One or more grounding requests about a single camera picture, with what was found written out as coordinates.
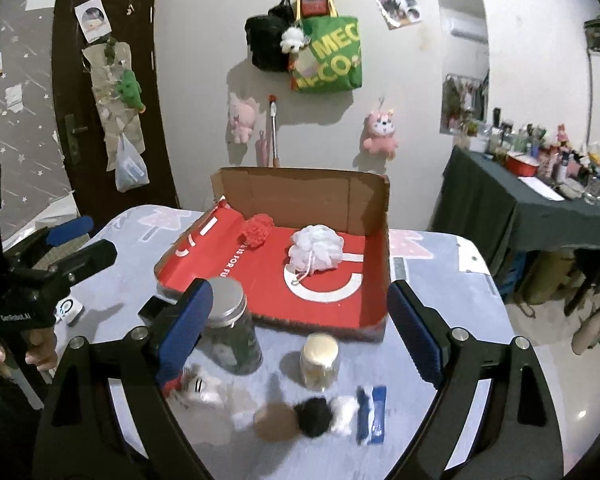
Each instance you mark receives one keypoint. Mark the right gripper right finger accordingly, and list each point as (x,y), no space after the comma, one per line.
(518,435)

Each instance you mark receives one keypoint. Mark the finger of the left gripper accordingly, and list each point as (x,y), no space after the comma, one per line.
(57,281)
(36,245)

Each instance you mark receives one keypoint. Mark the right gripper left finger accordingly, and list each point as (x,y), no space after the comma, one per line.
(106,417)

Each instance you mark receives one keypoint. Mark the white fluffy bunny scrunchie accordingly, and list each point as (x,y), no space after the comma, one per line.
(194,385)

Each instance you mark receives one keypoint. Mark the white ruffled scrunchie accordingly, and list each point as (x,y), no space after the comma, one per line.
(344,410)

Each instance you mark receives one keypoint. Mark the tan round powder puff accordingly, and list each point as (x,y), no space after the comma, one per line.
(276,422)

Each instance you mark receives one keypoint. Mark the coral knitted scrunchie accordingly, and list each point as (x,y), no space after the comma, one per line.
(256,230)

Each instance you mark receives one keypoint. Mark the black knitted scrunchie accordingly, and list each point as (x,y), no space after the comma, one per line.
(314,417)

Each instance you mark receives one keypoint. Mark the white mesh bath pouf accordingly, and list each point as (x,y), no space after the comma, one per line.
(314,249)

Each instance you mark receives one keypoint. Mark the person's left hand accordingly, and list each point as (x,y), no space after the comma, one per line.
(41,350)

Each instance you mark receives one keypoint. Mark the black small box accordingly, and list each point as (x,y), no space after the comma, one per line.
(157,314)

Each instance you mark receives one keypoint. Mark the plastic bag on door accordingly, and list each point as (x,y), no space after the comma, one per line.
(130,170)

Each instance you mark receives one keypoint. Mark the blue tissue packet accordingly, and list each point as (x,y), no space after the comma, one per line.
(371,415)

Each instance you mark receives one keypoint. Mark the large glass jar green contents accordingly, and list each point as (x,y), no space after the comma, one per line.
(231,338)

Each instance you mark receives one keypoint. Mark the green plush on door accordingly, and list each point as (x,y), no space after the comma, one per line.
(129,91)

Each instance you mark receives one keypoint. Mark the beige hanging door organizer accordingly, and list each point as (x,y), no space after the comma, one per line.
(106,63)

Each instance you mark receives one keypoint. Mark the small plastic jar gold contents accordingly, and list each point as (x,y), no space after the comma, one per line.
(319,361)

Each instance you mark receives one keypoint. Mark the green cloth side table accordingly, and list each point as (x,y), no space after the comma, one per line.
(505,219)

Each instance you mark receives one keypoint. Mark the cardboard box red interior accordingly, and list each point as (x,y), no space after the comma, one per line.
(349,301)

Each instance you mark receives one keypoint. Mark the dark wooden door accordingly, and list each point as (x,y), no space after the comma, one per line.
(77,25)

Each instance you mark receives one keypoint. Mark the red bowl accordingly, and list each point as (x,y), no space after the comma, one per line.
(521,165)

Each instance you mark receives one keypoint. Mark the white stick red tip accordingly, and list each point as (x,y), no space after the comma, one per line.
(272,114)

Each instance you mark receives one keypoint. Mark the green tote bag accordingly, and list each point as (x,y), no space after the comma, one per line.
(331,61)

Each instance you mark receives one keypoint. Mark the pink bunny plush on wall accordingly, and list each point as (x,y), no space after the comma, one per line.
(242,117)

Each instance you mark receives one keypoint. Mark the black bag on wall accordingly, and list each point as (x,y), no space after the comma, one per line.
(264,33)

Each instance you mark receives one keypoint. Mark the white plush keychain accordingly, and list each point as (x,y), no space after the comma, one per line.
(293,40)

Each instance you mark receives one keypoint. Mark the pink cat plush on wall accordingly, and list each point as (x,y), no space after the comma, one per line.
(380,134)

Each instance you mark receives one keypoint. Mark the wall mirror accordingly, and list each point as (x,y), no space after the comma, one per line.
(465,63)

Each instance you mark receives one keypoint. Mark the photo poster on wall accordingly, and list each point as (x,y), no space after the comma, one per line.
(399,13)

